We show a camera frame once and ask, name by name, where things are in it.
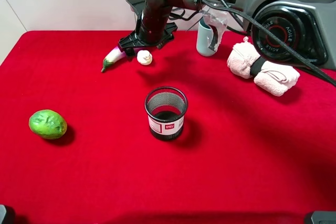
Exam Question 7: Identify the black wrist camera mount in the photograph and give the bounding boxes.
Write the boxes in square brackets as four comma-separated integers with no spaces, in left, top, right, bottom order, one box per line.
[126,0,145,16]

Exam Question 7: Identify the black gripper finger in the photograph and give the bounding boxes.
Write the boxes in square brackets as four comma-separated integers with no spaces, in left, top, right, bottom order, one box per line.
[124,47,136,61]

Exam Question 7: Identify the dark object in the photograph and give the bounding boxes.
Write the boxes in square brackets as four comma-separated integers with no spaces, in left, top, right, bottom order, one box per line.
[304,211,336,224]
[0,205,15,224]

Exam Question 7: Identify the black cable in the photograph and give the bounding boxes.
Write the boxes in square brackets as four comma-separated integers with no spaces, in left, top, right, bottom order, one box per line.
[167,0,336,87]

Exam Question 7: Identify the light blue cup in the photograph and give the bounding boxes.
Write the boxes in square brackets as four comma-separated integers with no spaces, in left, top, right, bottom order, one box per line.
[196,18,221,57]

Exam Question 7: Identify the red velvet table cloth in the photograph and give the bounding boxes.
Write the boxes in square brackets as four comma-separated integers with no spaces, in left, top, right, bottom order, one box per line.
[1,31,335,223]

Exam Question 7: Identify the dark object bottom right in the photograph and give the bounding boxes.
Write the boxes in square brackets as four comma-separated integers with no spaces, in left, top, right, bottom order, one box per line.
[304,211,336,224]

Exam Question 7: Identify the black mesh pen holder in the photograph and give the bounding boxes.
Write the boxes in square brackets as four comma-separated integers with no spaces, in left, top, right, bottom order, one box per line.
[144,86,188,142]

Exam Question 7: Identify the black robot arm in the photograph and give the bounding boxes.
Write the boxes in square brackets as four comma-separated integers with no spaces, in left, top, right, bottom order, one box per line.
[118,0,335,69]

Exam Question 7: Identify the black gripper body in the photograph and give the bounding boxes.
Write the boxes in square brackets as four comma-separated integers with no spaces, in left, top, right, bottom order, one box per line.
[118,23,177,51]

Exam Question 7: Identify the dark object bottom left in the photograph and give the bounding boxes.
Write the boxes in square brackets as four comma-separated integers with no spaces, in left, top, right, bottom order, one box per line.
[0,205,15,224]

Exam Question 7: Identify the green lime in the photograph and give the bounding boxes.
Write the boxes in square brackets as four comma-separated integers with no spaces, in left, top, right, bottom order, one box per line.
[28,109,68,140]

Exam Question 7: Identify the purple white eggplant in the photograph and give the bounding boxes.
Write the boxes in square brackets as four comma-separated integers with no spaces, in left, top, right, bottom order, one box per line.
[101,47,126,73]

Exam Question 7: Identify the rolled pink towel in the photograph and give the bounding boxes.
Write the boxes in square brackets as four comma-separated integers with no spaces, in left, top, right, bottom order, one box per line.
[227,37,300,97]

